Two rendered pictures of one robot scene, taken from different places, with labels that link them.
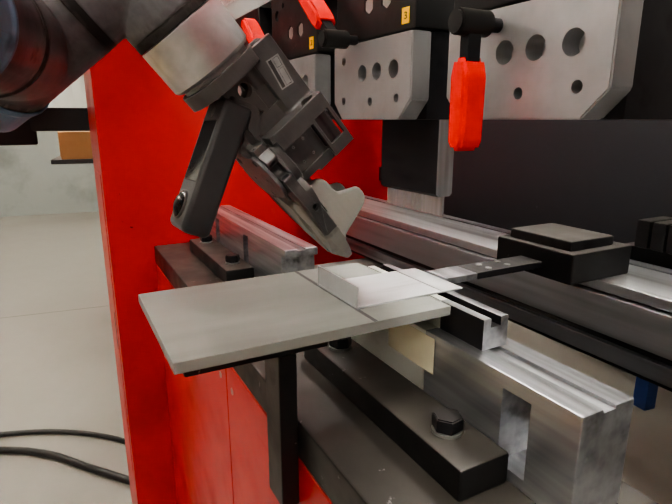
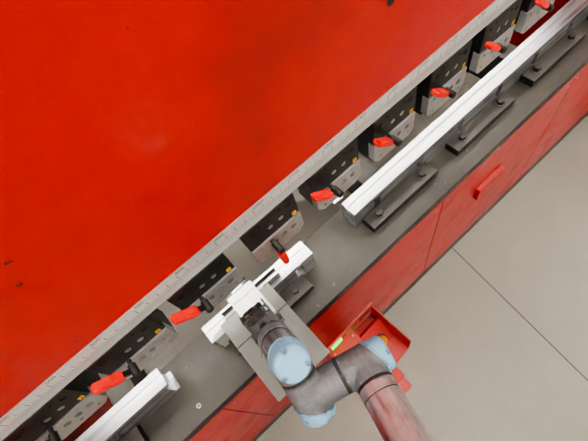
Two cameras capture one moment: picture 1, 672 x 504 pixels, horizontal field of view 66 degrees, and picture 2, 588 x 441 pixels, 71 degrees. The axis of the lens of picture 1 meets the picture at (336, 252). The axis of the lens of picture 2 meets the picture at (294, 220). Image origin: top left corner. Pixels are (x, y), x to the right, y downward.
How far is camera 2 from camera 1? 1.02 m
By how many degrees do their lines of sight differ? 75
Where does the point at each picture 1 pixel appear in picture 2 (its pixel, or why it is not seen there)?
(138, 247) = not seen: outside the picture
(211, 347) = (318, 346)
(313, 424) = not seen: hidden behind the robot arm
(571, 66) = (295, 227)
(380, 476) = (309, 309)
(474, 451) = (304, 282)
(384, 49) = (222, 283)
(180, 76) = not seen: hidden behind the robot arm
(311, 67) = (166, 332)
